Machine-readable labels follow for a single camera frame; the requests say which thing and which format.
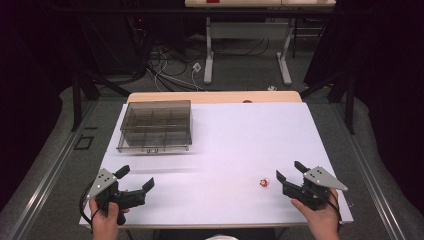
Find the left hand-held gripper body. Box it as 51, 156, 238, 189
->
86, 167, 148, 226

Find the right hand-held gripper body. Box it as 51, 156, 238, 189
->
281, 165, 349, 212

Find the person's left hand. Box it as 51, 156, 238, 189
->
88, 197, 131, 234

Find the person's right hand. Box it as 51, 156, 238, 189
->
290, 187, 341, 234

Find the transparent grey compartment drawer box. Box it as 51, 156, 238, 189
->
116, 99, 194, 155

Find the black metal stand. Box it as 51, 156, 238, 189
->
70, 70, 132, 133
299, 71, 356, 135

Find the person's white clothing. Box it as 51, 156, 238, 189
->
204, 234, 240, 240

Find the white desk with metal legs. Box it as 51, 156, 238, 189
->
184, 0, 337, 86

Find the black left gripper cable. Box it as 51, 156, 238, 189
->
78, 179, 101, 228

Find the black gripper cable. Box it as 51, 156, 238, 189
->
326, 188, 343, 232
78, 179, 101, 228

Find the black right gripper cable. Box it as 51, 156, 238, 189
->
326, 188, 343, 232

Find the tangle of floor cables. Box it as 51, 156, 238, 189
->
126, 18, 209, 93

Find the black stool frame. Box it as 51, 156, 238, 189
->
291, 17, 327, 60

